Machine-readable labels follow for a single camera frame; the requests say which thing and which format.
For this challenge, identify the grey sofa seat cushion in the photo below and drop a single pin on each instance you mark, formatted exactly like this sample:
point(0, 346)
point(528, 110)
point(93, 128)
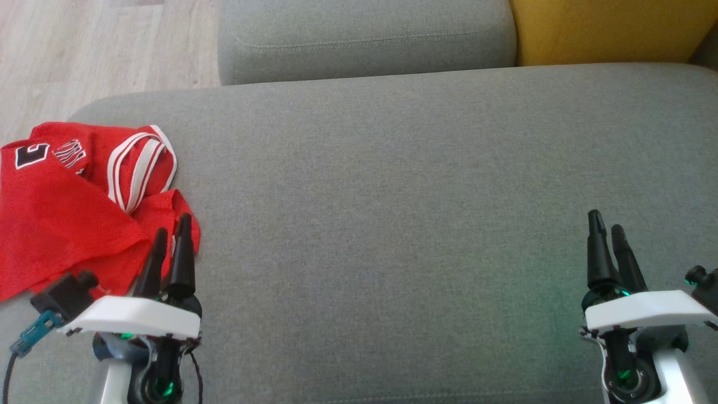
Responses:
point(364, 39)

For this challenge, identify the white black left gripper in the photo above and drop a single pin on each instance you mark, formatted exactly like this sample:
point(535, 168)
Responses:
point(134, 314)

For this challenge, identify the red jersey with white sleeves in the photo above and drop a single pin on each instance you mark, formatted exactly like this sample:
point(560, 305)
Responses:
point(50, 224)

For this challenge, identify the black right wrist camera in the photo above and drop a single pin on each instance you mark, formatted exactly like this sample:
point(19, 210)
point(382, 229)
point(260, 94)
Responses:
point(708, 286)

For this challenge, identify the yellow sofa backrest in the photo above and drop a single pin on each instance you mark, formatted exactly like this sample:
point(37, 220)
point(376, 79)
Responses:
point(606, 28)

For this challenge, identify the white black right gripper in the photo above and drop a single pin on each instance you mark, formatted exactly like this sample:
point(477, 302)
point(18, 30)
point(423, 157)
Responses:
point(639, 308)

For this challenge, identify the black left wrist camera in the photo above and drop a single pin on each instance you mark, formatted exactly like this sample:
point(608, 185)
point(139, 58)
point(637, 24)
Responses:
point(64, 297)

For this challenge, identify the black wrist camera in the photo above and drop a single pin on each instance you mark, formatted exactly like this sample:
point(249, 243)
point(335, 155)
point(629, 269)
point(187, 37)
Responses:
point(708, 286)
point(64, 297)

